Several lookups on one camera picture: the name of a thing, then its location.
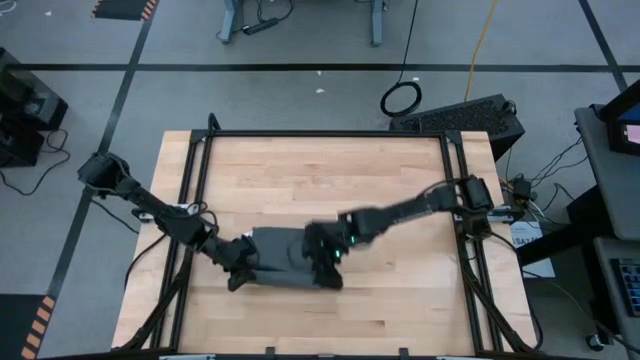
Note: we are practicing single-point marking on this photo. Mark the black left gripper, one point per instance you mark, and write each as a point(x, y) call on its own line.
point(240, 257)

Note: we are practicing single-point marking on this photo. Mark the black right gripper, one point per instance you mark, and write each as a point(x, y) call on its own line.
point(325, 247)

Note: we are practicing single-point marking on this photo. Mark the grey waffle-weave towel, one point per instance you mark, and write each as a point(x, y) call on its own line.
point(282, 255)

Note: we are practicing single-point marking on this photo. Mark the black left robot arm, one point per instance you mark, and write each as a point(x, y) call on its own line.
point(155, 210)

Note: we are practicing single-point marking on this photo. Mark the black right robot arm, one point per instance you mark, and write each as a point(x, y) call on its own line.
point(425, 207)

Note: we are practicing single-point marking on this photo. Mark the white paper sign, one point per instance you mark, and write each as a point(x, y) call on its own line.
point(530, 235)

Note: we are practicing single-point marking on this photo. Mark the black computer tower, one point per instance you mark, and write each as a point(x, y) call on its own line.
point(460, 120)

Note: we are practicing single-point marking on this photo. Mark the black power adapter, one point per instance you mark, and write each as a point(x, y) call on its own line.
point(522, 189)

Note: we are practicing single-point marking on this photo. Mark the hazard striped floor mat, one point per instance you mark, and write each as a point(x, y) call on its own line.
point(25, 325)
point(122, 9)

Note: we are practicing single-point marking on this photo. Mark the black power strip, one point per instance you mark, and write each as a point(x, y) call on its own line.
point(260, 26)

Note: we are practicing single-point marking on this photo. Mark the grey desk leg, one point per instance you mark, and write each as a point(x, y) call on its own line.
point(377, 22)
point(230, 20)

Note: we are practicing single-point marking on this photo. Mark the black caster wheel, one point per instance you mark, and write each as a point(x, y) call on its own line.
point(595, 341)

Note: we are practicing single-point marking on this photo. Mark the black equipment rack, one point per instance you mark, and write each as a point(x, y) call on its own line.
point(25, 110)

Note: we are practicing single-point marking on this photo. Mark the grey side desk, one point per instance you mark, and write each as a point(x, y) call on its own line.
point(620, 330)
point(610, 175)

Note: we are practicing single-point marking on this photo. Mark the black keypad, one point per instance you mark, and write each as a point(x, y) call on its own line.
point(631, 287)

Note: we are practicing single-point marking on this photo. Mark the black laptop screen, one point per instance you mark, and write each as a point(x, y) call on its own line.
point(625, 125)

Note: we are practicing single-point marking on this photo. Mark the black metal table frame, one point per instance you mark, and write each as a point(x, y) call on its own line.
point(325, 133)

